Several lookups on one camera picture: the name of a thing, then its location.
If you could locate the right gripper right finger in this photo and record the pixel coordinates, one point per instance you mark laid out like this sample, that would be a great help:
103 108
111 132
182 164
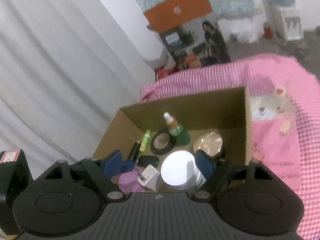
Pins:
206 165

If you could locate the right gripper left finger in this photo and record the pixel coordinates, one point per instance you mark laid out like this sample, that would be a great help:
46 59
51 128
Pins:
115 165

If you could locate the black lipstick tube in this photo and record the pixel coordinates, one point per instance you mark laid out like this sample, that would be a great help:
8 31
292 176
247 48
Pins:
133 155

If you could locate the gold lid round jar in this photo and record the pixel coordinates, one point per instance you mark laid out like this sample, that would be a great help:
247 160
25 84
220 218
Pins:
211 143

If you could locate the white pill bottle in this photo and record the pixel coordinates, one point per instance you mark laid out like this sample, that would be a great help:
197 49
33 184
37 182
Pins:
179 171

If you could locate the black oval case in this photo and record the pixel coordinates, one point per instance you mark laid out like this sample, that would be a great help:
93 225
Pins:
146 160

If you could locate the green lip balm tube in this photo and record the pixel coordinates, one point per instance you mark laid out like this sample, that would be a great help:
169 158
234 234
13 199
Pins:
145 141

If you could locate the white power adapter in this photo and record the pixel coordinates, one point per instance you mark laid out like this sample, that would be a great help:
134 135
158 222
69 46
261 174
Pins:
151 179

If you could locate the green dropper bottle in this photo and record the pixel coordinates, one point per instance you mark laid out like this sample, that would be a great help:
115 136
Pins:
176 130

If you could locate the black electrical tape roll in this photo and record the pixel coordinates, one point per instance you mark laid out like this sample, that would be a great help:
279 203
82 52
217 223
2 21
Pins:
162 142

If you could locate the brown cardboard box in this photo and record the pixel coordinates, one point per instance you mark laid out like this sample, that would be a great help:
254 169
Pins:
226 111

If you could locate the black device with red label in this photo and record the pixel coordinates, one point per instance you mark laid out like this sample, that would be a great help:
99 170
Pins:
15 177

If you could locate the pink checkered tablecloth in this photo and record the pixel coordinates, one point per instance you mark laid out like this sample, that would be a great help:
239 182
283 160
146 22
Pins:
284 101

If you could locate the woman photo picture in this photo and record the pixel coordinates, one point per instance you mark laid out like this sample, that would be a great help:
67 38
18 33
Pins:
216 48

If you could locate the white curtain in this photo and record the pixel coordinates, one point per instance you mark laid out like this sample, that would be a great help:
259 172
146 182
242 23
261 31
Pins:
67 66

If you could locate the teal Philips box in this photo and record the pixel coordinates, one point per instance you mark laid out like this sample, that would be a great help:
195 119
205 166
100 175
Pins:
172 39

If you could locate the small red can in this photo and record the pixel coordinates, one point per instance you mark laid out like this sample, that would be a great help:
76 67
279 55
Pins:
267 31

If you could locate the orange box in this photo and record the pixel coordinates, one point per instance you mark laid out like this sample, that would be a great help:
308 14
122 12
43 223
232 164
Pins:
172 13

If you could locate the water dispenser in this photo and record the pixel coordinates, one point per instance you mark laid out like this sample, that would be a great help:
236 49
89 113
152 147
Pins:
287 20

